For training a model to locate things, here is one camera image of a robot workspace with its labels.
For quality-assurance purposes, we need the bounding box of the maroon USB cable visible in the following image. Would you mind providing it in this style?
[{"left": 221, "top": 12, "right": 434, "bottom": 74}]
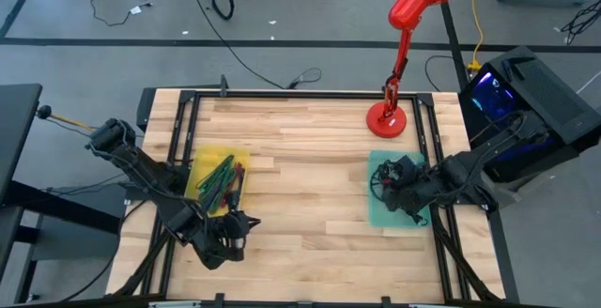
[{"left": 229, "top": 162, "right": 246, "bottom": 208}]

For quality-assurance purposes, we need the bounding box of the black computer tower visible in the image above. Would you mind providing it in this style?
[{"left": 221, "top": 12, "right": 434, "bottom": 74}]
[{"left": 457, "top": 45, "right": 601, "bottom": 185}]

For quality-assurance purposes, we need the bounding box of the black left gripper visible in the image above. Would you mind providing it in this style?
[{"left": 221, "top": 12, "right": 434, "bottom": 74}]
[{"left": 199, "top": 212, "right": 262, "bottom": 271}]

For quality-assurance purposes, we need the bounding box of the black floor cable bundle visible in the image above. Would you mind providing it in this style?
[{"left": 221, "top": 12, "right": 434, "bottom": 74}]
[{"left": 560, "top": 0, "right": 601, "bottom": 45}]

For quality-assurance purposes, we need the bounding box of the yellow floor cable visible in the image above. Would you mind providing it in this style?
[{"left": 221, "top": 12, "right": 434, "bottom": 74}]
[{"left": 467, "top": 0, "right": 487, "bottom": 72}]

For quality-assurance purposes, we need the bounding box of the black aluminium table frame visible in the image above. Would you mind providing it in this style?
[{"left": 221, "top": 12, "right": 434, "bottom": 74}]
[{"left": 107, "top": 86, "right": 522, "bottom": 308}]

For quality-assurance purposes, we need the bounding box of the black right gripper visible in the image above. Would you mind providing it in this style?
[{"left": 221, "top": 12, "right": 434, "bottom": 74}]
[{"left": 382, "top": 154, "right": 445, "bottom": 211}]

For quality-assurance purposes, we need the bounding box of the black desk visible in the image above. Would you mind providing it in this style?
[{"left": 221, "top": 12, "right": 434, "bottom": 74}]
[{"left": 0, "top": 82, "right": 124, "bottom": 304}]

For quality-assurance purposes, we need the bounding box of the teal translucent plastic bin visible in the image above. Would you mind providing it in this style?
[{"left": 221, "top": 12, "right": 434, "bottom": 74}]
[{"left": 367, "top": 150, "right": 432, "bottom": 229}]

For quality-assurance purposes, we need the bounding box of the yellow translucent plastic bin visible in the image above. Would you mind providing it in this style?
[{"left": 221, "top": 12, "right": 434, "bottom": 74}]
[{"left": 184, "top": 146, "right": 252, "bottom": 219}]

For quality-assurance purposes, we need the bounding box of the wooden stick with black knob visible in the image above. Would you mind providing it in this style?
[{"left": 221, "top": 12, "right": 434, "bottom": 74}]
[{"left": 36, "top": 104, "right": 95, "bottom": 131}]

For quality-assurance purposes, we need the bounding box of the long black floor cable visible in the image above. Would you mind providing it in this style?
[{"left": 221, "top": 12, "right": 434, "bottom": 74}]
[{"left": 185, "top": 0, "right": 323, "bottom": 91}]

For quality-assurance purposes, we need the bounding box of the black coiled floor cable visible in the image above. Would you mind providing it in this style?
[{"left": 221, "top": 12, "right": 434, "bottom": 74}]
[{"left": 209, "top": 0, "right": 235, "bottom": 22}]

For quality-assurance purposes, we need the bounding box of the black frame post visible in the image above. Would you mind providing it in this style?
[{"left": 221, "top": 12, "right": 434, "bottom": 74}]
[{"left": 439, "top": 1, "right": 470, "bottom": 93}]

